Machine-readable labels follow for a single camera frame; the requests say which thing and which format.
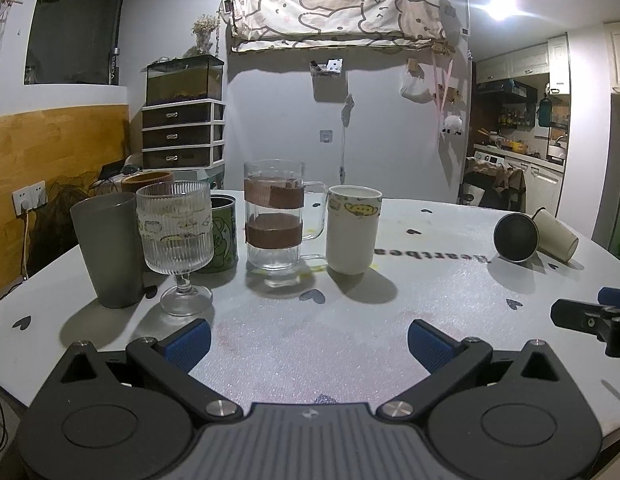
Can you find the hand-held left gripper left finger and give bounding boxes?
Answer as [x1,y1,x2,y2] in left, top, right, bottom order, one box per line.
[52,318,245,425]

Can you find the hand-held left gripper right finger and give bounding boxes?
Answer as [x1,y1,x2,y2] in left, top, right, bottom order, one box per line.
[375,318,571,419]

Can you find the beige cup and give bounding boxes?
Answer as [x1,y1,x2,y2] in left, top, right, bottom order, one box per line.
[532,207,580,263]

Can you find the grey plastic cup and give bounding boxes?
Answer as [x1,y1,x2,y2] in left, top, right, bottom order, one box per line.
[70,192,146,310]

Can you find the white cup with cartoon print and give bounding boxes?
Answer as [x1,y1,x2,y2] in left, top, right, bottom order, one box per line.
[324,184,383,275]

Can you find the brown ribbed cup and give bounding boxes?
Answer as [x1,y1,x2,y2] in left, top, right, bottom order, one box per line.
[120,170,175,194]

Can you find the green printed can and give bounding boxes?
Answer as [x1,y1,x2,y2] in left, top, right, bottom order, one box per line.
[209,194,240,274]

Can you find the ribbed glass goblet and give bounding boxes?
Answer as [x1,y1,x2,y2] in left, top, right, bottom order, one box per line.
[135,181,215,317]

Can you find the chair with draped cloth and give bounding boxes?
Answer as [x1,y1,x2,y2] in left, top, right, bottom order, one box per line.
[459,161,527,212]

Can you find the glass mug with brown bands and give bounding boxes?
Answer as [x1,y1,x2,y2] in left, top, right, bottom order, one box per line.
[243,160,330,289]

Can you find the white washing machine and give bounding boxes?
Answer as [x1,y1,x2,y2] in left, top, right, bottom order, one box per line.
[472,147,528,171]

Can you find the white drawer unit dark drawers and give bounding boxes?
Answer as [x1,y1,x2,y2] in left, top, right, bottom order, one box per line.
[141,99,226,170]

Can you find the white plush toy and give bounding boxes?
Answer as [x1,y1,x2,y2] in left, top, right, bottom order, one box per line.
[439,113,465,137]

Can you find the white hanging bag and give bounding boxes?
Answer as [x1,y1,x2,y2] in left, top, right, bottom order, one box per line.
[400,72,434,104]

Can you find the pink ribbon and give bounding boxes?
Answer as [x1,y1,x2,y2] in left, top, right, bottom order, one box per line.
[432,52,457,127]

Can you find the glass fish tank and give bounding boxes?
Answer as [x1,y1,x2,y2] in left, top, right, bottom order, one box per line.
[145,55,225,107]

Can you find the large ceiling light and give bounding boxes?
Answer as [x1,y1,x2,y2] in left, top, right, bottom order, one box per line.
[488,0,520,22]

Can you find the dried flowers in vase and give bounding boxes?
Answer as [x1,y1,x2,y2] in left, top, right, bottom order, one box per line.
[191,13,219,57]

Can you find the dark window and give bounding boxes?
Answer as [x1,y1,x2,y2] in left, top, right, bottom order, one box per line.
[24,0,129,86]

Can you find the cartoon printed cloth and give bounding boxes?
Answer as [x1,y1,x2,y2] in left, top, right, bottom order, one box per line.
[224,0,449,54]

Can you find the black device with cables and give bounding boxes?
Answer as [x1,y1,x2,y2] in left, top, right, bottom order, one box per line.
[88,159,142,192]

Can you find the white power cable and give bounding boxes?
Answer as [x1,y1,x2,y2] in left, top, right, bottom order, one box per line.
[20,207,32,281]

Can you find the white wall socket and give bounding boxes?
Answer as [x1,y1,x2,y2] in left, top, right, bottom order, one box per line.
[12,179,47,216]

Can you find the white kitchen wall cabinets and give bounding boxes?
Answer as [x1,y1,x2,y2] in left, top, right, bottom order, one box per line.
[476,32,572,96]

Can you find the small wall shelf box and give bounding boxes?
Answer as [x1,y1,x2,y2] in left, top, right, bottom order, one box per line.
[309,58,345,79]

